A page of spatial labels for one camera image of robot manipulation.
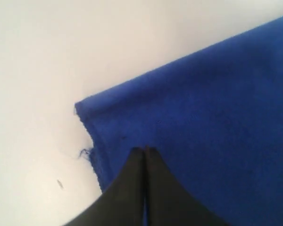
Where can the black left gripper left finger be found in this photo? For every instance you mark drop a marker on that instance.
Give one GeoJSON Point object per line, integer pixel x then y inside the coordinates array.
{"type": "Point", "coordinates": [122, 203]}

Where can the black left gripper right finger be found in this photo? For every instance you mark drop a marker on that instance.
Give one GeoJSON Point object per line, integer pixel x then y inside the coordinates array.
{"type": "Point", "coordinates": [167, 201]}

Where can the blue towel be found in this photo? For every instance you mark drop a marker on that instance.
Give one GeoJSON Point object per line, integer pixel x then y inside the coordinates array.
{"type": "Point", "coordinates": [216, 117]}

